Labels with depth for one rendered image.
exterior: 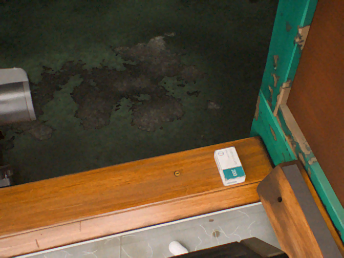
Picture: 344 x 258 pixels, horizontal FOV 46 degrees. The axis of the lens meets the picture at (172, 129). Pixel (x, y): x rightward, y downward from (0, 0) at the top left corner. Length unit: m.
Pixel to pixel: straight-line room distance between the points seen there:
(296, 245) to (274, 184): 0.09
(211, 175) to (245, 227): 0.10
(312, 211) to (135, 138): 1.20
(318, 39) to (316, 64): 0.03
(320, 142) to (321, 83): 0.08
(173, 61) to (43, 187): 1.37
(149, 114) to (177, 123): 0.13
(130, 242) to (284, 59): 0.36
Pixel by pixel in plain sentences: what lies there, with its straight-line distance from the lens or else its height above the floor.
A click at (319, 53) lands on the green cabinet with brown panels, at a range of 0.55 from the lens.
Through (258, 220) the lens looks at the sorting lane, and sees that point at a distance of 0.69.
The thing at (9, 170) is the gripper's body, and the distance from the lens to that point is 0.58.
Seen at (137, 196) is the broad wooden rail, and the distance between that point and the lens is 0.68.
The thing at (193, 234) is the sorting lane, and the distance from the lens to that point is 0.67.
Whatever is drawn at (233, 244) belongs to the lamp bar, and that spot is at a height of 1.06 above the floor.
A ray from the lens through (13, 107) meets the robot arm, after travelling 0.54.
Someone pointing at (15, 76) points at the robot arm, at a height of 1.00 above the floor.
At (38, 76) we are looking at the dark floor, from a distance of 2.04.
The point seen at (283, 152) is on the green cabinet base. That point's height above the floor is 0.82.
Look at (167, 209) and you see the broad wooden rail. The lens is 0.67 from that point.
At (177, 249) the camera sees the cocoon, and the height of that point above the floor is 0.76.
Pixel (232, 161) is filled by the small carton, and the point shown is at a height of 0.79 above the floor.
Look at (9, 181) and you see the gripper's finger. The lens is 0.58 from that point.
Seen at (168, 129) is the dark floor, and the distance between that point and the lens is 1.71.
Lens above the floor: 1.36
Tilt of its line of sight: 52 degrees down
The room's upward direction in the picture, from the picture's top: 2 degrees counter-clockwise
